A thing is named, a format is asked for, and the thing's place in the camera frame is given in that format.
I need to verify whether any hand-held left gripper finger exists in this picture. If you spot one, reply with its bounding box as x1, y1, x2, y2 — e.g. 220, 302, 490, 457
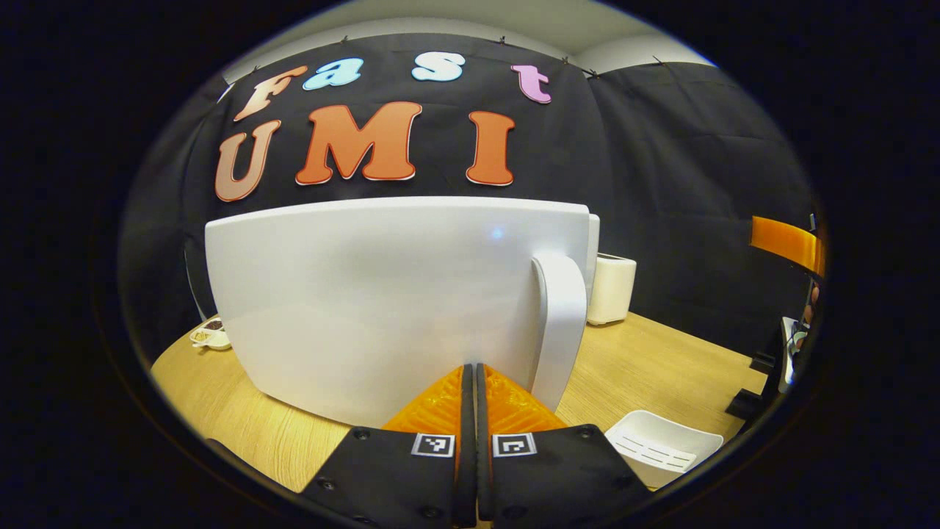
476, 363, 654, 529
300, 364, 477, 529

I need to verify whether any white microwave oven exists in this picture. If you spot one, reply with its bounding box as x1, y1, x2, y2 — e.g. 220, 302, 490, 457
203, 196, 601, 429

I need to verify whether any white plastic tray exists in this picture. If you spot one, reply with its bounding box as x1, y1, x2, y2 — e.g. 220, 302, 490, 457
603, 409, 725, 490

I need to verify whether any white toaster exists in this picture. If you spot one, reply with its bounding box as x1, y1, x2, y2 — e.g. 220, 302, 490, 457
585, 253, 638, 327

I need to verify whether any white divided plate with beans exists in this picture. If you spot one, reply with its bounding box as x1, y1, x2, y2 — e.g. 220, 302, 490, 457
189, 317, 233, 352

